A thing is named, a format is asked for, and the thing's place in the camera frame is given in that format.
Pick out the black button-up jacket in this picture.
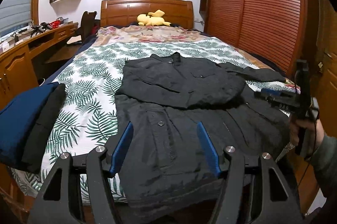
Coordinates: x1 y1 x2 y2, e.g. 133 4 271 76
115 53 290 223

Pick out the floral patterned blanket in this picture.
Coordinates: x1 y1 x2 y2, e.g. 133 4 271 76
93 25 207 47

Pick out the person's right hand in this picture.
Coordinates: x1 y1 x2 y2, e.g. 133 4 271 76
289 115 325 160

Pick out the black tripod on desk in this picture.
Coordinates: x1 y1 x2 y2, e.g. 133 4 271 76
30 22 52 37

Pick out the wooden bed headboard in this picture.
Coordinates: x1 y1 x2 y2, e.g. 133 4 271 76
100 0 194 29

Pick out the wooden desk with drawers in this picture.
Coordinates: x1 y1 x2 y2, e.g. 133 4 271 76
1 23 78 108

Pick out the red basket on desk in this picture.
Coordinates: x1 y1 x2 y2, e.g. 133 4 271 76
49 20 61 29

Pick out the yellow plush toy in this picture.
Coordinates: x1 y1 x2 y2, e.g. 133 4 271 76
137 10 171 27

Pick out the folded navy blue garment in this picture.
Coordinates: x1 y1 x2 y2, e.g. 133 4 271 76
1 82 59 161

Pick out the folded black garment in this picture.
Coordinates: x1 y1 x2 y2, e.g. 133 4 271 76
22 84 66 174

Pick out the grey window blind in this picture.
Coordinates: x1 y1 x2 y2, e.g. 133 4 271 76
0 0 31 37

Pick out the grey right sleeve forearm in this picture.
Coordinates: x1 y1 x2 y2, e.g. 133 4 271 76
311 136 336 223

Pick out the red-brown louvered wardrobe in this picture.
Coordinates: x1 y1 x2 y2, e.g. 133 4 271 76
200 0 319 77

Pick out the wooden bedroom door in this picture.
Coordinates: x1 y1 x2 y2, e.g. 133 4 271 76
316 0 337 137

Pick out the dark wooden chair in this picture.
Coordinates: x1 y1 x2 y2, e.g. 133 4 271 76
76 11 97 41

